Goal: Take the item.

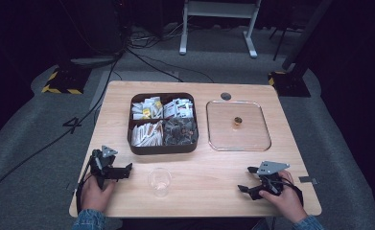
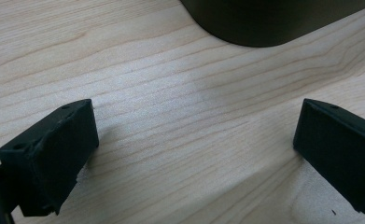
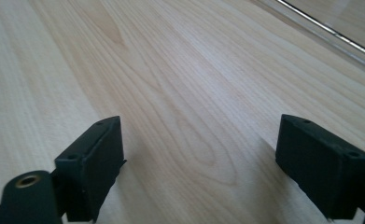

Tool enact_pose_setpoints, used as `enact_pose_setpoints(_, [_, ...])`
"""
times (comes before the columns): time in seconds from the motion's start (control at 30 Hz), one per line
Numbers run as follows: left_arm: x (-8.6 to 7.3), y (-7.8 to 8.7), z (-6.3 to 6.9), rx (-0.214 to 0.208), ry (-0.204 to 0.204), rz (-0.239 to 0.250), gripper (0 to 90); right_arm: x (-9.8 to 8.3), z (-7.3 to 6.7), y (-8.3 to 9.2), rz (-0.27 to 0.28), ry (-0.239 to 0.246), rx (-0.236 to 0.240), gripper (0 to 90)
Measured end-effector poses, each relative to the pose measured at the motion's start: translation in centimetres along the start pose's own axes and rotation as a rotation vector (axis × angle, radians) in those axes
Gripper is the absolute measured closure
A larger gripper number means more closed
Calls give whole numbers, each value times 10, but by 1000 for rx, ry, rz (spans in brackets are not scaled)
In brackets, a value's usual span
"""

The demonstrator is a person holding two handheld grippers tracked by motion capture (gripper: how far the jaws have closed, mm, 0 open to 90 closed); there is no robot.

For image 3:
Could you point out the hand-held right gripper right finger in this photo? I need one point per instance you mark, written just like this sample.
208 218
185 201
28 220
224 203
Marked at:
321 169

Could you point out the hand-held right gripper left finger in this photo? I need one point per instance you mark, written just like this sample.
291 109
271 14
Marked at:
91 168

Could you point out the clear plastic container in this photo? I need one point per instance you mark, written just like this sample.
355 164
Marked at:
335 28

